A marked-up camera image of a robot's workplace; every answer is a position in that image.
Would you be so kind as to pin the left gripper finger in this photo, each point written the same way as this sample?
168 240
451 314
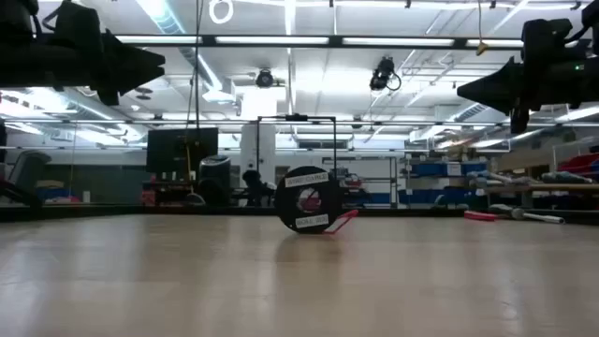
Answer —
126 56
126 75

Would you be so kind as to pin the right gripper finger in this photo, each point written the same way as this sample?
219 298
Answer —
501 98
501 79

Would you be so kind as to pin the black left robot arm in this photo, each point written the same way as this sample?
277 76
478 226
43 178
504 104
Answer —
23 65

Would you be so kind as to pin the yellow hanging plug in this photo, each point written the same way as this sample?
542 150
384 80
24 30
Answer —
481 48

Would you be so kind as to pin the black hanging pole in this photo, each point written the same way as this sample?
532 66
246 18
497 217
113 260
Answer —
197 70

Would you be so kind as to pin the black monitor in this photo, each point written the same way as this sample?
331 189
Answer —
168 150

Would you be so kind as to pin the red storage bin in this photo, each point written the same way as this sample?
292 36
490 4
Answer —
580 164

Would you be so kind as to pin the shelf rack with blue bins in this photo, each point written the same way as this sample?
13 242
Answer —
440 168

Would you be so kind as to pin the wooden workbench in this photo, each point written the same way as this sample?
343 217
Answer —
538 188

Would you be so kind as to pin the grey office chair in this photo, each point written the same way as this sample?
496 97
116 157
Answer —
28 171

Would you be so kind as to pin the person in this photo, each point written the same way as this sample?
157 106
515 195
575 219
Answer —
255 180

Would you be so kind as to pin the black overhead beam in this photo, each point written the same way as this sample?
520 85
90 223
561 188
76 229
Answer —
334 41

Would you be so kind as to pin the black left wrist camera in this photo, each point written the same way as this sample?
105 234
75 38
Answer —
77 23

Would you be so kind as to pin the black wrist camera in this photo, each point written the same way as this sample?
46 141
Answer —
77 23
545 39

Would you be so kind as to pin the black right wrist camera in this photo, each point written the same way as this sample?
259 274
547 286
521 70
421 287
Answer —
545 39

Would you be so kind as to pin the black ceiling camera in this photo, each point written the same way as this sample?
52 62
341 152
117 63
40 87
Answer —
264 78
381 75

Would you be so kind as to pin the black table frame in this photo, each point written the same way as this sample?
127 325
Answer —
117 211

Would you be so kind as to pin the black camera stand frame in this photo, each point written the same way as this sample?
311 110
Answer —
296 117

